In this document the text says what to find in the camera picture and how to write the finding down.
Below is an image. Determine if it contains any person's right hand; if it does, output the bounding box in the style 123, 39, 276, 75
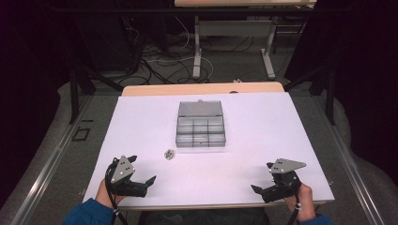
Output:
283, 183, 317, 223

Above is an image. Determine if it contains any white table cover sheet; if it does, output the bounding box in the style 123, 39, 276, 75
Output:
82, 91, 336, 209

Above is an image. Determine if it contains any right hand-held gripper black cable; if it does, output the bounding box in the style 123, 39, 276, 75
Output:
286, 194, 302, 225

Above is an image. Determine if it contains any aluminium floor rail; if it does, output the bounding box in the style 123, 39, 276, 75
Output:
313, 97, 387, 225
8, 95, 94, 225

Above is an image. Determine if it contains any left hand-held gripper black cable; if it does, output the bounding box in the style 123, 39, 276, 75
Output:
104, 162, 130, 225

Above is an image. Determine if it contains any black horizontal bar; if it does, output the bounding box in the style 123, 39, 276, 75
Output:
51, 7, 348, 17

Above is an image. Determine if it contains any wooden table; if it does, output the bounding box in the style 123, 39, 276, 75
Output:
82, 81, 332, 211

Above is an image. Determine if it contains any bundle of black floor cables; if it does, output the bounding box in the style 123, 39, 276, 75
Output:
118, 17, 255, 86

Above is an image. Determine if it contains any clear plastic compartment box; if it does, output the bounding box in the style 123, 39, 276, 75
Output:
175, 98, 227, 149

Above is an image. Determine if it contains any person's dark lap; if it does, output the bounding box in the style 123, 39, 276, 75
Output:
136, 207, 271, 225

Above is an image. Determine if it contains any white floor cable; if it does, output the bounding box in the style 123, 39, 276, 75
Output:
146, 15, 215, 84

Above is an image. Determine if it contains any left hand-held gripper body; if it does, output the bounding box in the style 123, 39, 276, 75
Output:
105, 155, 148, 199

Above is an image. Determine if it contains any hand-held gripper black cable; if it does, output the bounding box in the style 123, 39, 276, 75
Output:
286, 194, 302, 225
104, 162, 130, 225

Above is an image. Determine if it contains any white-legged desk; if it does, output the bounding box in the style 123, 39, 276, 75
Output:
174, 0, 317, 81

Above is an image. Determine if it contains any black metal stand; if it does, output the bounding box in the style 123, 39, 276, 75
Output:
68, 61, 125, 125
283, 64, 337, 127

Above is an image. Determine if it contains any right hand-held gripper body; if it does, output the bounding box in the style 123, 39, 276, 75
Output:
262, 157, 308, 204

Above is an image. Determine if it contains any person's left hand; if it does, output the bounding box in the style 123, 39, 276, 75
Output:
95, 179, 127, 210

